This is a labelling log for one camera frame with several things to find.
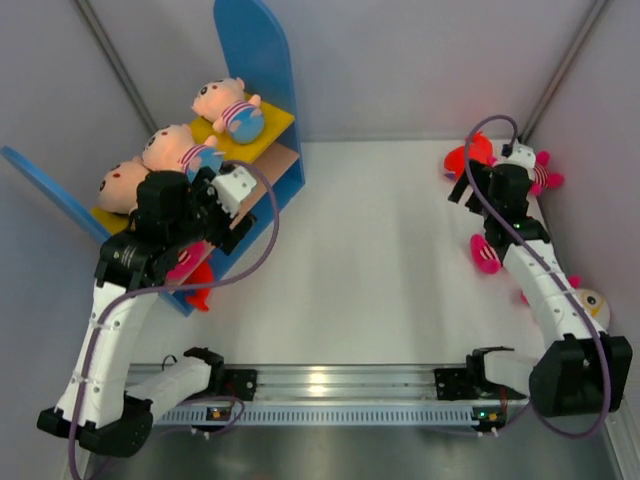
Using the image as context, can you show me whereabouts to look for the pig plush blue pants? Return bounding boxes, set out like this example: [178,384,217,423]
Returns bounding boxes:
[141,124,224,181]
[192,77,265,145]
[97,156,149,215]

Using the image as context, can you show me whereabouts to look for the red plush whale on table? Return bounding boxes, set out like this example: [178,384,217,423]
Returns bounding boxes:
[443,132,496,181]

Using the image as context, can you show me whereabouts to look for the pink plush toy in shelf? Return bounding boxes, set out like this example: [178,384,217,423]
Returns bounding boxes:
[166,242,207,285]

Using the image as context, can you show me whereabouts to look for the pink white plush glasses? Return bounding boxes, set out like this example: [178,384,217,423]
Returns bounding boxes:
[521,274,611,338]
[469,233,502,275]

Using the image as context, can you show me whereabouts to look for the red plush whale in shelf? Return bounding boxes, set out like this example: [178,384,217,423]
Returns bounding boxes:
[185,261,214,312]

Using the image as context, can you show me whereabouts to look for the pink white plush with glasses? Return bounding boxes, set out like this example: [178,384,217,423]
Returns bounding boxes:
[530,151,565,196]

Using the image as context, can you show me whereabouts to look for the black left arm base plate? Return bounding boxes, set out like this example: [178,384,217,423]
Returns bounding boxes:
[221,368,258,401]

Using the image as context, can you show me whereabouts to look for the white slotted cable duct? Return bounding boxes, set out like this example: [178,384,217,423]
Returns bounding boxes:
[158,405,503,427]

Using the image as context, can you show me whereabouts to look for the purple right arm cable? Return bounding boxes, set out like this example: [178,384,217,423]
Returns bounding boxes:
[463,114,612,440]

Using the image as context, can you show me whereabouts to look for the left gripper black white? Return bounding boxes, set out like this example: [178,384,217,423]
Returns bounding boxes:
[167,169,255,257]

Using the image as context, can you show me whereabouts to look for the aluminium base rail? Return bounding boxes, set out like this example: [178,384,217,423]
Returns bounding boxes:
[124,363,539,401]

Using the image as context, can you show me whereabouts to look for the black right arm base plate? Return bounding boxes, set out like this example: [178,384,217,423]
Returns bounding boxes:
[433,367,477,401]

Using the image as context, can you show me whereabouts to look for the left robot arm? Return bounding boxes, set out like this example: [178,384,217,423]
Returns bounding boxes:
[37,161,257,458]

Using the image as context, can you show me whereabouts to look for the colourful wooden toy shelf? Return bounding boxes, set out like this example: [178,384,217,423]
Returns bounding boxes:
[0,0,306,318]

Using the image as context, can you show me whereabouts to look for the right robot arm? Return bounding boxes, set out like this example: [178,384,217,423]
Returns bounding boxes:
[449,160,633,417]

